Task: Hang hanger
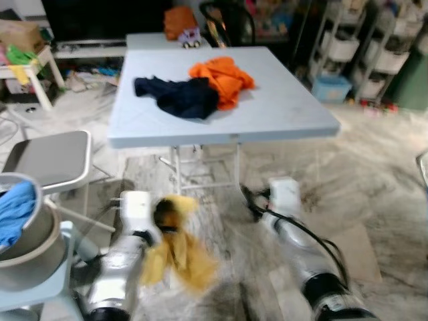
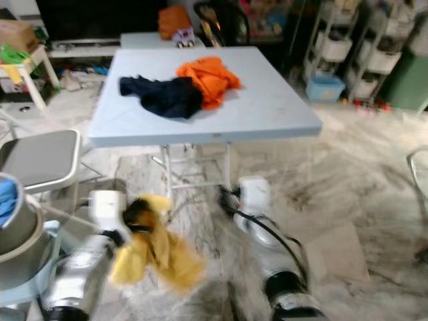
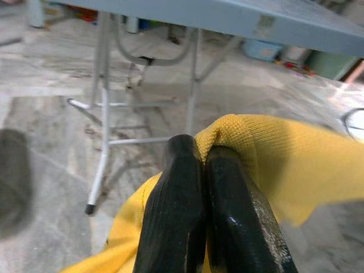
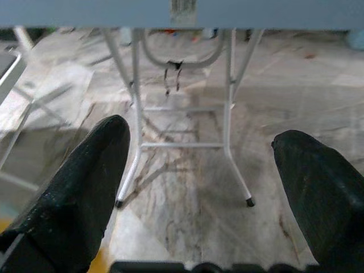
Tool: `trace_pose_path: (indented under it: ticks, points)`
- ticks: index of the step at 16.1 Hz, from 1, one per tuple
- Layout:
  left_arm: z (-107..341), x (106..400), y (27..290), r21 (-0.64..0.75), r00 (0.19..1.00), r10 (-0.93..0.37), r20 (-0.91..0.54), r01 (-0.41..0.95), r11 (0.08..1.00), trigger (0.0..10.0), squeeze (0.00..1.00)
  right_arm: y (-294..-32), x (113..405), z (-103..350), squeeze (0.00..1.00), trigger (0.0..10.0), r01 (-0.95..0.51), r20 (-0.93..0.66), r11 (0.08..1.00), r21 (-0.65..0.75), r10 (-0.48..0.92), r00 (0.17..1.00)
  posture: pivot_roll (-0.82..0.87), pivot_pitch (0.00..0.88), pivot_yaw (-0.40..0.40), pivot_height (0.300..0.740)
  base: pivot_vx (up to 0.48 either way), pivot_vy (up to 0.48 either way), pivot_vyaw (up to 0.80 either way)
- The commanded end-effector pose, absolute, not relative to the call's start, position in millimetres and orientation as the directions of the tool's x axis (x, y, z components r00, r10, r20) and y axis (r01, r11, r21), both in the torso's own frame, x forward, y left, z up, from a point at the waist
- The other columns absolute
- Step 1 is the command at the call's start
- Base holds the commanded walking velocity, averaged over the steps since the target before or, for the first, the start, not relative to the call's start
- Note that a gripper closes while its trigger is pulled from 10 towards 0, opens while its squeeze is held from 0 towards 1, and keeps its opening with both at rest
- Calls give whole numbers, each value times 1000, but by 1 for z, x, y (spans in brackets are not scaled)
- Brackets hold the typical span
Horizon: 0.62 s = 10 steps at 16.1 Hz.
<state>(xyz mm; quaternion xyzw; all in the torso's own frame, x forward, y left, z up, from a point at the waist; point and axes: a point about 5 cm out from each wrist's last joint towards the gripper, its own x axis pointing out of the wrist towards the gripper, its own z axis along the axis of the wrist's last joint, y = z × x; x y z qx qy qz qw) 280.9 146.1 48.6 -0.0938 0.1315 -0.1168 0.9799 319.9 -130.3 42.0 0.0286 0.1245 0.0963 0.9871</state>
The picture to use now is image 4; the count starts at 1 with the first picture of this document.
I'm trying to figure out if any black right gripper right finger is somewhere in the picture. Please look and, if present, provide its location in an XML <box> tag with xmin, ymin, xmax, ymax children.
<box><xmin>271</xmin><ymin>130</ymin><xmax>364</xmax><ymax>270</ymax></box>

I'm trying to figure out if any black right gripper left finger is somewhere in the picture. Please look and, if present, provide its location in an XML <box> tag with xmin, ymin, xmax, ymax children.
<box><xmin>0</xmin><ymin>114</ymin><xmax>131</xmax><ymax>273</ymax></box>

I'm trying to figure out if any grey folding chair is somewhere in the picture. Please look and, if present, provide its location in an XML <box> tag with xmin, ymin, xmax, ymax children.
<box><xmin>0</xmin><ymin>27</ymin><xmax>73</xmax><ymax>194</ymax></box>

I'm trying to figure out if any light blue folding table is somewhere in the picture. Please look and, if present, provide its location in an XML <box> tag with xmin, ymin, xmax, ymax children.
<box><xmin>0</xmin><ymin>0</ymin><xmax>364</xmax><ymax>208</ymax></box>

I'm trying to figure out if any white barcode sticker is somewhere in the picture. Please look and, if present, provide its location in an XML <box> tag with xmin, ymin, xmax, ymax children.
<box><xmin>169</xmin><ymin>0</ymin><xmax>198</xmax><ymax>26</ymax></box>

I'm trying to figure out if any black strap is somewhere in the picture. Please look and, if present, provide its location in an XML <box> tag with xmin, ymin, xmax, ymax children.
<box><xmin>163</xmin><ymin>59</ymin><xmax>185</xmax><ymax>97</ymax></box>

